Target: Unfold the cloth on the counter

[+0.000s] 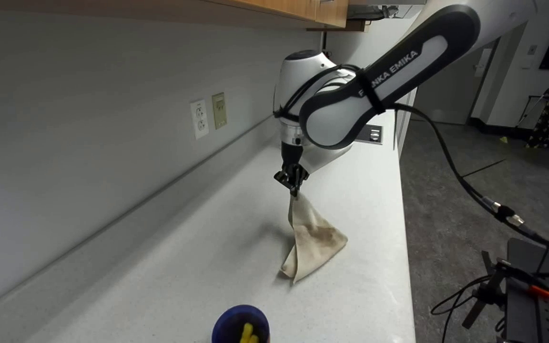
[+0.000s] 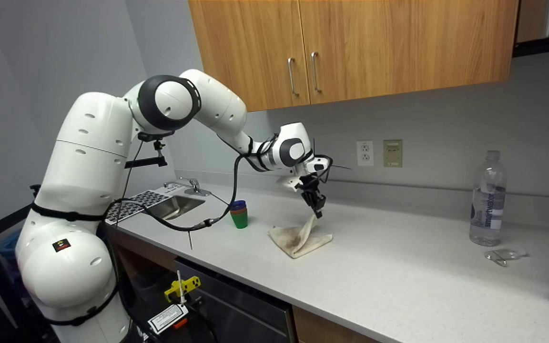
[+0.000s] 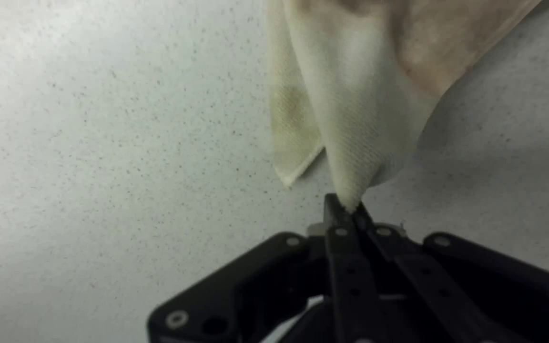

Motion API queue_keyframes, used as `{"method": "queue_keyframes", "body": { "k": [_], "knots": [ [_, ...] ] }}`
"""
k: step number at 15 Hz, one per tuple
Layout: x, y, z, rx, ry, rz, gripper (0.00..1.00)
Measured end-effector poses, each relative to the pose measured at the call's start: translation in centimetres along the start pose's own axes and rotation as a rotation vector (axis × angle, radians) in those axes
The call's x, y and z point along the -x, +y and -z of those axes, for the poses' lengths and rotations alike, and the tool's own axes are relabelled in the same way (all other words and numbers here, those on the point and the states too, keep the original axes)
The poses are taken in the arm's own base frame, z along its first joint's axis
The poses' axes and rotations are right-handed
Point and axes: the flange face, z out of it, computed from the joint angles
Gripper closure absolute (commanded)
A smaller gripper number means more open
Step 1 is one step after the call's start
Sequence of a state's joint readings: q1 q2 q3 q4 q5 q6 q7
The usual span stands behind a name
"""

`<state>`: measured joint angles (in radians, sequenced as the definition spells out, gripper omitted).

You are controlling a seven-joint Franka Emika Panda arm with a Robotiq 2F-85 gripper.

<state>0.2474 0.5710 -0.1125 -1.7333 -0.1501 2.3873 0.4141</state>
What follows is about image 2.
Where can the white labelled box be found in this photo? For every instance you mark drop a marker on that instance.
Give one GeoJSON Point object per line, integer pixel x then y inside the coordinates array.
{"type": "Point", "coordinates": [169, 319]}

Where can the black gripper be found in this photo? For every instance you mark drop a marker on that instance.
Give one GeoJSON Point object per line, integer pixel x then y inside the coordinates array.
{"type": "Point", "coordinates": [312, 185]}

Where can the chrome faucet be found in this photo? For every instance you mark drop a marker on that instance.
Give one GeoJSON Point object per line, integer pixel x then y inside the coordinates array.
{"type": "Point", "coordinates": [193, 185]}

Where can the blue bowl with yellow item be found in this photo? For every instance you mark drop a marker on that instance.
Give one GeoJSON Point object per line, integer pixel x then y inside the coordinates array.
{"type": "Point", "coordinates": [239, 206]}

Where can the white wall outlet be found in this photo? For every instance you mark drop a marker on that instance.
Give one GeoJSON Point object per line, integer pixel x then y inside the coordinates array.
{"type": "Point", "coordinates": [365, 153]}

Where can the wooden base cabinet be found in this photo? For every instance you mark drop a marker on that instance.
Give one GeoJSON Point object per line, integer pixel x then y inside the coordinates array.
{"type": "Point", "coordinates": [325, 328]}

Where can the yellow clamp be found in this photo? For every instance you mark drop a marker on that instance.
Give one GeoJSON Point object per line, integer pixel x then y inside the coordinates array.
{"type": "Point", "coordinates": [182, 288]}

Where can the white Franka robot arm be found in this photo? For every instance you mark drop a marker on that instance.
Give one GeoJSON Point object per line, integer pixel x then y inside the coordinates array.
{"type": "Point", "coordinates": [85, 159]}

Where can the beige wall plate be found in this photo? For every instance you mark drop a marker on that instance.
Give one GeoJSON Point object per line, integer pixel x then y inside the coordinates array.
{"type": "Point", "coordinates": [393, 153]}

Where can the black camera on mount arm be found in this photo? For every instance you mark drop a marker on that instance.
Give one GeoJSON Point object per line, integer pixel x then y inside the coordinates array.
{"type": "Point", "coordinates": [148, 162]}

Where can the green plastic cup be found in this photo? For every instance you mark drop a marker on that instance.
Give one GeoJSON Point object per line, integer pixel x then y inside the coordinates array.
{"type": "Point", "coordinates": [241, 220]}

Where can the steel sink basin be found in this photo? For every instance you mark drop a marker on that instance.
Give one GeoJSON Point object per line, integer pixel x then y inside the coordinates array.
{"type": "Point", "coordinates": [176, 206]}

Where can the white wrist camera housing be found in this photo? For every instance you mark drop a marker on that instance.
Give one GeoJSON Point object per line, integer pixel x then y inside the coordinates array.
{"type": "Point", "coordinates": [291, 180]}

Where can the stained beige cloth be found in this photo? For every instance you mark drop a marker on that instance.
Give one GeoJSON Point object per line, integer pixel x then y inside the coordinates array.
{"type": "Point", "coordinates": [300, 241]}

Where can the black dishwasher front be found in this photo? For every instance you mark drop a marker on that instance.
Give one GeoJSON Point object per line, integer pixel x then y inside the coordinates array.
{"type": "Point", "coordinates": [243, 311]}

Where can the wooden wall cabinet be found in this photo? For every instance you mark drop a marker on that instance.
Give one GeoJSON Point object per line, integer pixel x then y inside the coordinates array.
{"type": "Point", "coordinates": [382, 44]}

